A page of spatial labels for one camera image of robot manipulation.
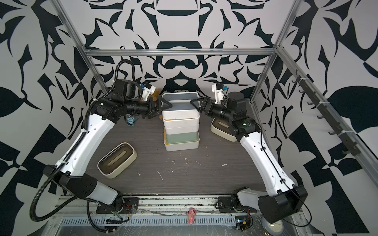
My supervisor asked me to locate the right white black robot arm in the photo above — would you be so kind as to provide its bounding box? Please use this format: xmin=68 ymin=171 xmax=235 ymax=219
xmin=190 ymin=92 xmax=308 ymax=223

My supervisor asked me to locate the grey wall hook rail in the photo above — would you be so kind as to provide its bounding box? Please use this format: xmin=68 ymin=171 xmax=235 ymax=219
xmin=293 ymin=74 xmax=362 ymax=156

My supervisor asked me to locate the grey lid white tissue box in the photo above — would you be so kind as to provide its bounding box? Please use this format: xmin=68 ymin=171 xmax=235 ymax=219
xmin=162 ymin=92 xmax=200 ymax=121

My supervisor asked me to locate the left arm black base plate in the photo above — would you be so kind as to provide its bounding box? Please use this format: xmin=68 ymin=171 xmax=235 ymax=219
xmin=96 ymin=197 xmax=139 ymax=214

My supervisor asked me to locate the pink toy figure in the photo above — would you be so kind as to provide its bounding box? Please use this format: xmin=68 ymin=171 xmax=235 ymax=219
xmin=186 ymin=207 xmax=196 ymax=225

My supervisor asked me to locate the grey slotted cable duct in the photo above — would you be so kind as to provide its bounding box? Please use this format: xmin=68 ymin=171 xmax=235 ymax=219
xmin=58 ymin=214 xmax=237 ymax=227

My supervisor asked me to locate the round white clock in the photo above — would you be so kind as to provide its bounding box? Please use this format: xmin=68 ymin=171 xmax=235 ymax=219
xmin=261 ymin=217 xmax=284 ymax=236

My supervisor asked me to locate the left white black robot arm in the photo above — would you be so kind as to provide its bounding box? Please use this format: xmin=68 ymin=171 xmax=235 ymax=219
xmin=29 ymin=59 xmax=172 ymax=222

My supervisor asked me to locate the blue robot toy figure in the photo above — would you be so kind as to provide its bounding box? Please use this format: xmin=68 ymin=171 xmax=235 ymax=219
xmin=125 ymin=115 xmax=135 ymax=126

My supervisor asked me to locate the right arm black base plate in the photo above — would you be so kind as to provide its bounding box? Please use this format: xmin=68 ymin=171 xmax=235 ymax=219
xmin=214 ymin=195 xmax=245 ymax=213

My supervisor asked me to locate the green tissue box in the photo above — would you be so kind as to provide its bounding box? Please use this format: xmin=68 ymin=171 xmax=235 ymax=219
xmin=165 ymin=132 xmax=199 ymax=145

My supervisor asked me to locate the small green circuit board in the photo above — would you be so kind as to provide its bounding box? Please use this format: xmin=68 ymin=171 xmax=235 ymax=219
xmin=235 ymin=216 xmax=252 ymax=231

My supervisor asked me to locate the cream dark-lid tissue box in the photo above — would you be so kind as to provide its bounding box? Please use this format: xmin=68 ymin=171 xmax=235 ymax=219
xmin=210 ymin=119 xmax=237 ymax=142
xmin=97 ymin=142 xmax=137 ymax=179

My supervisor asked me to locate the white bamboo tissue box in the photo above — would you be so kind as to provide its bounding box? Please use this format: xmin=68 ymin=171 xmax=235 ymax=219
xmin=164 ymin=137 xmax=200 ymax=151
xmin=163 ymin=117 xmax=200 ymax=128
xmin=164 ymin=124 xmax=199 ymax=135

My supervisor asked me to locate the aluminium frame rail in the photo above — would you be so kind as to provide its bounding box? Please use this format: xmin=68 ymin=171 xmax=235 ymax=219
xmin=84 ymin=48 xmax=274 ymax=57

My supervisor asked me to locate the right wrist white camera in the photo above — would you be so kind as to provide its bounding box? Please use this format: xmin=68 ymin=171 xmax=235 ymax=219
xmin=211 ymin=83 xmax=228 ymax=104

